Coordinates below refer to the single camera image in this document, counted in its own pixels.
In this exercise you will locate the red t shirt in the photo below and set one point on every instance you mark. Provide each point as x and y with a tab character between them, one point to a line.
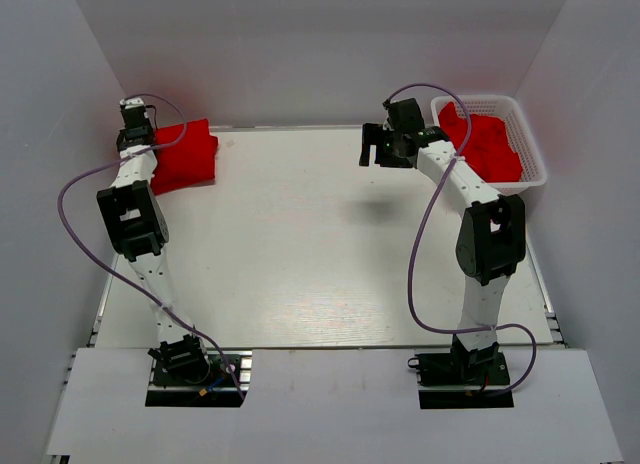
196	144
175	175

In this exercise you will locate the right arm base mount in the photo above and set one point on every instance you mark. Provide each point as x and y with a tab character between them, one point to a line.
460	379

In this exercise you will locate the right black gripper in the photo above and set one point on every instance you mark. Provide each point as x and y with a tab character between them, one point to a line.
374	134

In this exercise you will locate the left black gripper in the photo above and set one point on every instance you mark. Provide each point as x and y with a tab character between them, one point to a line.
121	131

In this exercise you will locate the white plastic basket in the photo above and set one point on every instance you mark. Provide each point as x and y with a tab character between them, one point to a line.
519	136

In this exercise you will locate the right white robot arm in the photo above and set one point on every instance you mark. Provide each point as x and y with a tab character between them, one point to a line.
491	240

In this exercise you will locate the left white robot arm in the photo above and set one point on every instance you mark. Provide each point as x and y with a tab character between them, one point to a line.
134	222

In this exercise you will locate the red t shirts in basket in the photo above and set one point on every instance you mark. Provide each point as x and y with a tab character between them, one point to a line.
487	152

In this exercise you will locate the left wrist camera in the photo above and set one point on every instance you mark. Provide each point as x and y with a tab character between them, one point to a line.
131	103

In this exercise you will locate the folded red t shirt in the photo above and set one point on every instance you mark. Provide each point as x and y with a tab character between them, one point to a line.
175	175

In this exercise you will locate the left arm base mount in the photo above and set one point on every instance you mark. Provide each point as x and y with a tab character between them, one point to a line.
186	375

